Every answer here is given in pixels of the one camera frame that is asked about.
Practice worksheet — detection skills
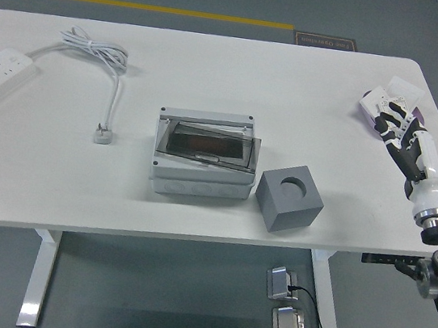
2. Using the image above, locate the white printed socket panel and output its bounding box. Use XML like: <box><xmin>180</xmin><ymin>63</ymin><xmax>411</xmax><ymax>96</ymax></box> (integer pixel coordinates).
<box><xmin>375</xmin><ymin>94</ymin><xmax>408</xmax><ymax>118</ymax></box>

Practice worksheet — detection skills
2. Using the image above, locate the white power plug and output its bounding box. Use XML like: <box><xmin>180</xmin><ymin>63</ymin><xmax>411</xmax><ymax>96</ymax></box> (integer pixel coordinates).
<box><xmin>91</xmin><ymin>121</ymin><xmax>117</xmax><ymax>147</ymax></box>

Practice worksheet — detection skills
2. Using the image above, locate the white table leg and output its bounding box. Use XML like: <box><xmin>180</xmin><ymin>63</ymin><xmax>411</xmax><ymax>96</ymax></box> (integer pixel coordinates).
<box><xmin>300</xmin><ymin>248</ymin><xmax>351</xmax><ymax>328</ymax></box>
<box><xmin>15</xmin><ymin>225</ymin><xmax>64</xmax><ymax>328</ymax></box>

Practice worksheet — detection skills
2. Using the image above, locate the grey block with round hole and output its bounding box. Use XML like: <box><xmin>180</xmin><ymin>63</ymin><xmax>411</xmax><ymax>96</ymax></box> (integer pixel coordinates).
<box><xmin>250</xmin><ymin>159</ymin><xmax>329</xmax><ymax>240</ymax></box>

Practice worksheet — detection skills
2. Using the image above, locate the grey plastic junction box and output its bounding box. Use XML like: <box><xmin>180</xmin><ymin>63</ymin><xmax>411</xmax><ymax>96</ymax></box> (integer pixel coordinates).
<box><xmin>145</xmin><ymin>102</ymin><xmax>266</xmax><ymax>207</ymax></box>

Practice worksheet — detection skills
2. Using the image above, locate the purple plastic tray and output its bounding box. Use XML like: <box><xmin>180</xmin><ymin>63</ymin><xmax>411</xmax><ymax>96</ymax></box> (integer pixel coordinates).
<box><xmin>356</xmin><ymin>86</ymin><xmax>429</xmax><ymax>137</ymax></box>

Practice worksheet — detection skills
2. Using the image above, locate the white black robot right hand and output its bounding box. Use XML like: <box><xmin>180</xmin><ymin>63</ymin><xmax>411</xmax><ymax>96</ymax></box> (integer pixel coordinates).
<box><xmin>361</xmin><ymin>99</ymin><xmax>438</xmax><ymax>223</ymax></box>

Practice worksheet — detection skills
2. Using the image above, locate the black perforated bar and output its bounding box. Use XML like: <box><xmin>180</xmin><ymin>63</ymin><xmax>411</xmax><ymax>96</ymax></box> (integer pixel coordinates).
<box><xmin>360</xmin><ymin>251</ymin><xmax>425</xmax><ymax>271</ymax></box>

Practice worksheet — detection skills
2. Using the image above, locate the silver floor outlet box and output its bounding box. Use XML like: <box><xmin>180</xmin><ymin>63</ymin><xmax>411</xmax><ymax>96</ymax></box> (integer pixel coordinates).
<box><xmin>263</xmin><ymin>264</ymin><xmax>302</xmax><ymax>304</ymax></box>
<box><xmin>269</xmin><ymin>305</ymin><xmax>311</xmax><ymax>328</ymax></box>

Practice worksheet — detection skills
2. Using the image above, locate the dark floor sign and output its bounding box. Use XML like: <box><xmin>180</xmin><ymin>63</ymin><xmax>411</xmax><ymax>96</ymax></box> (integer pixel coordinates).
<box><xmin>294</xmin><ymin>31</ymin><xmax>360</xmax><ymax>53</ymax></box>

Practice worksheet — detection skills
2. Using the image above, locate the transparent hinged box lid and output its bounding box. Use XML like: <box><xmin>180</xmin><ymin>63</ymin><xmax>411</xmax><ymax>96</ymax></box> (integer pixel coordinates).
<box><xmin>153</xmin><ymin>116</ymin><xmax>264</xmax><ymax>175</ymax></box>

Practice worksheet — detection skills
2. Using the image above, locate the plain white switch plate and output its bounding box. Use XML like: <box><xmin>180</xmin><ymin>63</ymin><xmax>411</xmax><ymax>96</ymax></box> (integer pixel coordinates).
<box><xmin>360</xmin><ymin>85</ymin><xmax>390</xmax><ymax>117</ymax></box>

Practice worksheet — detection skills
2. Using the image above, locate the white power cord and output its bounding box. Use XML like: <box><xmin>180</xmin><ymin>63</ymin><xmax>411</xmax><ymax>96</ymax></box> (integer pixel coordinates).
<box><xmin>17</xmin><ymin>19</ymin><xmax>134</xmax><ymax>129</ymax></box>

